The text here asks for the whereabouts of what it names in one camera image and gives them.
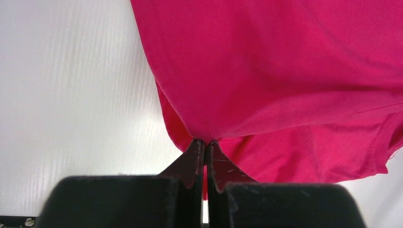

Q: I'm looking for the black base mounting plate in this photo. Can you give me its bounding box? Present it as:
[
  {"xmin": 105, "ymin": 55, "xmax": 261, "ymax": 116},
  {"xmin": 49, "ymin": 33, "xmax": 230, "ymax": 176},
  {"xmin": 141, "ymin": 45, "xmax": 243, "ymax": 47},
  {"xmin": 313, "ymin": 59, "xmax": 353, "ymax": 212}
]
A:
[{"xmin": 0, "ymin": 216, "xmax": 37, "ymax": 228}]

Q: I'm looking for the magenta t shirt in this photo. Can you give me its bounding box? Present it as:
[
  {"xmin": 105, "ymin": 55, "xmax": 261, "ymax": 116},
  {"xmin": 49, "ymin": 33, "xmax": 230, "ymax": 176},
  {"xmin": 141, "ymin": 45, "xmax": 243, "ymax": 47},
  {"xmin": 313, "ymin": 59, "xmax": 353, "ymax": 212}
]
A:
[{"xmin": 131, "ymin": 0, "xmax": 403, "ymax": 183}]

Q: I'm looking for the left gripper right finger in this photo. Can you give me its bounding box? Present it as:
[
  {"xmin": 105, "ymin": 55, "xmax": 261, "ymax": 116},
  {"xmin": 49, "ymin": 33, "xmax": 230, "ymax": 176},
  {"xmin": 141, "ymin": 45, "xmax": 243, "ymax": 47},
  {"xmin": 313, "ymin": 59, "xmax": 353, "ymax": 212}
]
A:
[{"xmin": 205, "ymin": 141, "xmax": 365, "ymax": 228}]

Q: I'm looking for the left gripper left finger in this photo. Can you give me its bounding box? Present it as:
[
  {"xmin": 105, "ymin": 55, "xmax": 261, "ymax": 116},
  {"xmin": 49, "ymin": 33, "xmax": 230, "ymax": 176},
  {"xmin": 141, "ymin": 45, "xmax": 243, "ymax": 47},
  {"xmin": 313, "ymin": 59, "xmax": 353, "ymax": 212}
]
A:
[{"xmin": 35, "ymin": 139, "xmax": 204, "ymax": 228}]

